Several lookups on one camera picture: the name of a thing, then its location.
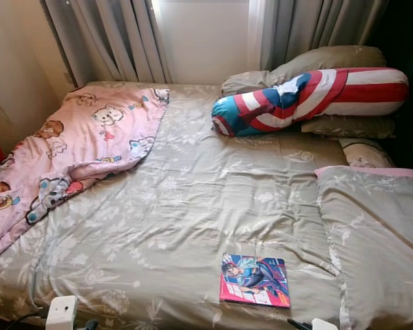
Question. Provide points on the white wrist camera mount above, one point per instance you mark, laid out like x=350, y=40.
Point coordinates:
x=325, y=324
x=61, y=313

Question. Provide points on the pink cartoon print blanket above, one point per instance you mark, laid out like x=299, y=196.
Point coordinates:
x=82, y=148

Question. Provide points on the large grey pillow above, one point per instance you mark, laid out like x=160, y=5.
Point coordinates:
x=337, y=57

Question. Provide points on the bed with grey floral cover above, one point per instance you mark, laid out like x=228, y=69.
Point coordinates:
x=186, y=220

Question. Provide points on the flat grey pillow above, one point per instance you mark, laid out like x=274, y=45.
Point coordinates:
x=347, y=127

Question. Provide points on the folded grey duvet pink edge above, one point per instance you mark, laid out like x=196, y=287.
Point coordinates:
x=378, y=247

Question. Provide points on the white sheer curtain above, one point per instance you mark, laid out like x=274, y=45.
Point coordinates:
x=206, y=41

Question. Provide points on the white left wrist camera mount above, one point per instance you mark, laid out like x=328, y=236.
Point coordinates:
x=61, y=313

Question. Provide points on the red white blue bolster pillow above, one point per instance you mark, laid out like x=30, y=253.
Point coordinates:
x=323, y=98

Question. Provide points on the colourful comic book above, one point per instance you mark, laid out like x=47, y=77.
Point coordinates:
x=255, y=280

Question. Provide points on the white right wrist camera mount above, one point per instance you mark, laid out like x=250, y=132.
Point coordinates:
x=325, y=324

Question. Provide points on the beige patterned pillow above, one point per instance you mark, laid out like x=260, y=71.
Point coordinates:
x=366, y=152

